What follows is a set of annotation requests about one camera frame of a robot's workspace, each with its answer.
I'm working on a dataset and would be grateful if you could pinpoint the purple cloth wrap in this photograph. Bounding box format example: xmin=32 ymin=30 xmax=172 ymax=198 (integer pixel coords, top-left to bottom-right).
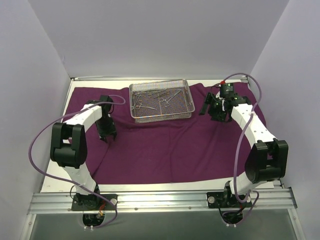
xmin=67 ymin=87 xmax=251 ymax=185

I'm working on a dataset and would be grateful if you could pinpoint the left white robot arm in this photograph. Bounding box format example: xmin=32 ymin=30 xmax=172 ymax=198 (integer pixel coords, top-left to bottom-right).
xmin=50 ymin=95 xmax=117 ymax=210

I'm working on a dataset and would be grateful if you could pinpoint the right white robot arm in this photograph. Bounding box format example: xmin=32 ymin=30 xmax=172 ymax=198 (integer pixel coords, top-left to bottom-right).
xmin=199 ymin=81 xmax=289 ymax=207

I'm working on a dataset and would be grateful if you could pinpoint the steel forceps right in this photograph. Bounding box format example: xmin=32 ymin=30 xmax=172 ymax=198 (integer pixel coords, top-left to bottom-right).
xmin=159 ymin=89 xmax=182 ymax=108

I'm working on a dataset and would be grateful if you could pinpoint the steel scissors top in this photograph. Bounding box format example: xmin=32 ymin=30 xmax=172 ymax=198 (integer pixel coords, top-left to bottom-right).
xmin=135 ymin=90 xmax=169 ymax=98

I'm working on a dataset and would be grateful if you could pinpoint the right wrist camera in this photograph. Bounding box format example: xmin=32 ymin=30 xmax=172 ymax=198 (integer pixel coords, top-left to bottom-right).
xmin=219 ymin=80 xmax=226 ymax=88

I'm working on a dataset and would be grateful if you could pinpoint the wire mesh instrument tray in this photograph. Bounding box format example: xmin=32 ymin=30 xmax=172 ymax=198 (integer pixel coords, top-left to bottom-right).
xmin=129 ymin=79 xmax=195 ymax=124

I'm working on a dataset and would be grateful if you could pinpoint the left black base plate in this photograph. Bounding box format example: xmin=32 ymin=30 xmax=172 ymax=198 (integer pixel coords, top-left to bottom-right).
xmin=71 ymin=193 xmax=115 ymax=211

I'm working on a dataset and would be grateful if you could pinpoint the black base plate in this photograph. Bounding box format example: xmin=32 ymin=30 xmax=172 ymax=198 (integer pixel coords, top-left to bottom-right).
xmin=71 ymin=193 xmax=115 ymax=211
xmin=206 ymin=191 xmax=252 ymax=209

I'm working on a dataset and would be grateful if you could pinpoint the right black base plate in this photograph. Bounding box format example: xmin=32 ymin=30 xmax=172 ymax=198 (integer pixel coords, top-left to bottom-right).
xmin=206 ymin=191 xmax=252 ymax=209

